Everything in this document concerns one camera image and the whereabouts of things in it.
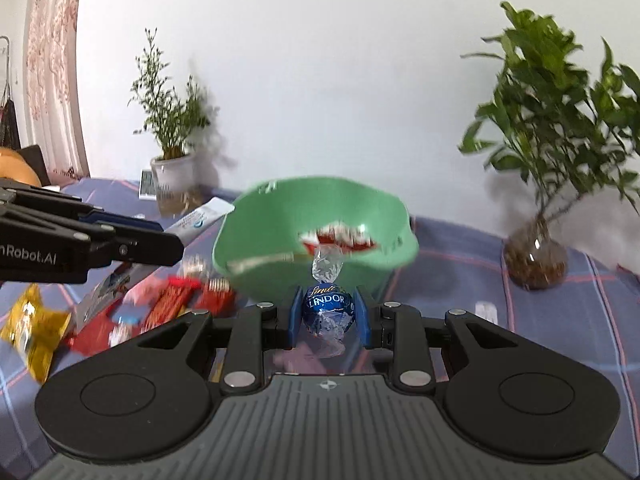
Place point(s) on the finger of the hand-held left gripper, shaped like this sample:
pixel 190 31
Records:
pixel 150 250
pixel 125 220

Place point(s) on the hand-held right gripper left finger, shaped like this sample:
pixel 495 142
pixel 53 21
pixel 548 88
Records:
pixel 296 320

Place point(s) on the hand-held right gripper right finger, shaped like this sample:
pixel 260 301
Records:
pixel 361 320

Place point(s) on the blue chocolate ball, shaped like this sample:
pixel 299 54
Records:
pixel 327 310

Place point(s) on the green plastic bowl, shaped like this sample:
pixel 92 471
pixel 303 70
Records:
pixel 320 200

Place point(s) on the white digital clock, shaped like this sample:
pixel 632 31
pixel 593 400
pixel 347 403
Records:
pixel 148 185

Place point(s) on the pink snack packet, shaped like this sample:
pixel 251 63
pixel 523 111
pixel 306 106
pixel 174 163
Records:
pixel 145 292

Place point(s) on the silver wrapped candy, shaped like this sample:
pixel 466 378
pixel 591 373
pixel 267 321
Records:
pixel 195 266

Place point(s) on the white blue tube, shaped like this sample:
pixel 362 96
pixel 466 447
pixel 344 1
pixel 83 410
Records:
pixel 200 217

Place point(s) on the gold foil snack packet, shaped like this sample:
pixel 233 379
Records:
pixel 30 325

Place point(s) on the thin plant in white pot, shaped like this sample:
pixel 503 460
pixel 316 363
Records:
pixel 172 170

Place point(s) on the small red striped snack packet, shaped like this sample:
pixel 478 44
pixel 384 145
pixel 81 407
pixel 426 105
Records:
pixel 216 296

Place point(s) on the red white snack packet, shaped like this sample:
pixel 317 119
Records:
pixel 345 237

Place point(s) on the orange round object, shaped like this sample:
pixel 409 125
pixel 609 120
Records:
pixel 15 167

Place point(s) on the red flat snack packet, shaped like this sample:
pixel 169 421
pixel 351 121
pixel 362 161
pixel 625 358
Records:
pixel 95 335

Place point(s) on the dark cushion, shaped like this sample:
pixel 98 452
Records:
pixel 36 162

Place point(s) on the dark hanging cloth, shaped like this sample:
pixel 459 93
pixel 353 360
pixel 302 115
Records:
pixel 7 115

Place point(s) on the pink floral curtain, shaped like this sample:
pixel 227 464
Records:
pixel 52 60

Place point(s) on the leafy plant in glass vase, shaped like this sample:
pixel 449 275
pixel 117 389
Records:
pixel 537 255

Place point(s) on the plaid blue cloth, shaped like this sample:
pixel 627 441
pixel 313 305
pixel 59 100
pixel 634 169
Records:
pixel 550 320

